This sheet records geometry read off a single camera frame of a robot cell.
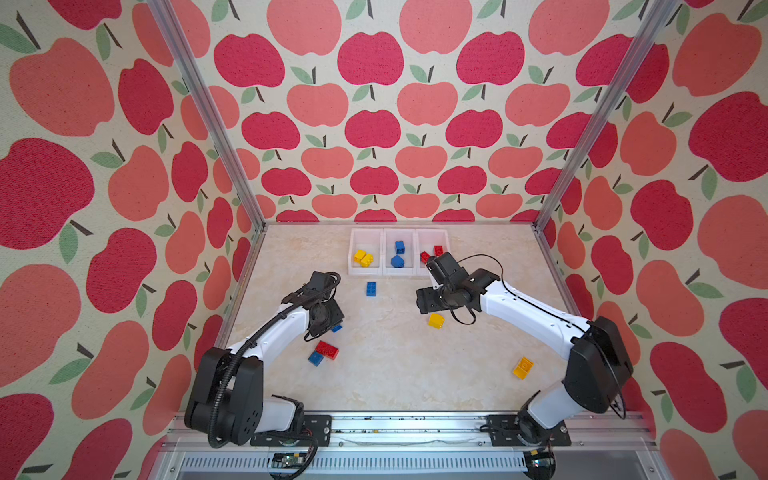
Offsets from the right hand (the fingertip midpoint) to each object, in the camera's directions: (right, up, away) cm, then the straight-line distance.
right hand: (434, 298), depth 86 cm
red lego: (+6, +14, +25) cm, 30 cm away
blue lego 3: (-10, +10, +22) cm, 26 cm away
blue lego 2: (-9, +16, +25) cm, 31 cm away
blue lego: (-19, +1, +15) cm, 24 cm away
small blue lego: (-35, -17, 0) cm, 39 cm away
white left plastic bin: (-20, +18, +30) cm, 40 cm away
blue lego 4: (-29, -9, +3) cm, 31 cm away
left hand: (-27, -7, +3) cm, 28 cm away
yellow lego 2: (-24, +12, +22) cm, 35 cm away
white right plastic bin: (+2, +18, +28) cm, 34 cm away
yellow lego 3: (-21, +10, +22) cm, 32 cm away
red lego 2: (-32, -16, +2) cm, 36 cm away
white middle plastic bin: (-5, +19, +25) cm, 32 cm away
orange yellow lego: (+24, -19, -5) cm, 31 cm away
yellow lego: (+2, -8, +6) cm, 10 cm away
